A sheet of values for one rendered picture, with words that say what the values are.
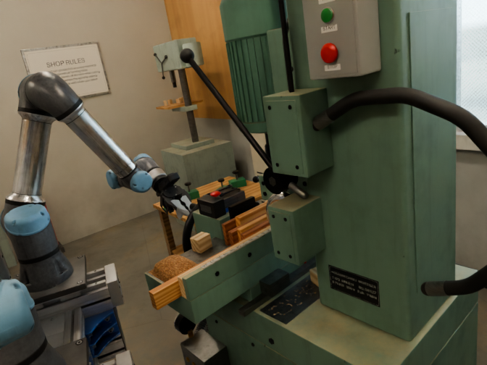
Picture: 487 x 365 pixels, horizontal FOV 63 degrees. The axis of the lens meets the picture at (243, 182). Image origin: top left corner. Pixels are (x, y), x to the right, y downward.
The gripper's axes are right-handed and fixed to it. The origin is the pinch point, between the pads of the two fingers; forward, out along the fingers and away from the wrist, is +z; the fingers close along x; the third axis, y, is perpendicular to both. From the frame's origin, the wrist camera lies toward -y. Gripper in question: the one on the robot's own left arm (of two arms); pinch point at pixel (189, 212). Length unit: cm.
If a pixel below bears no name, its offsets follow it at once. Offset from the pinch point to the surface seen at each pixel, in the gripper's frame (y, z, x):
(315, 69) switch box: -72, 39, 7
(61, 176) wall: 152, -213, -15
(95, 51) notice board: 62, -260, -73
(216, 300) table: -20, 42, 21
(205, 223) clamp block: -13.3, 16.5, 6.4
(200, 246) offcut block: -16.3, 24.8, 14.0
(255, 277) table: -19.0, 41.5, 9.2
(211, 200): -21.8, 16.4, 5.1
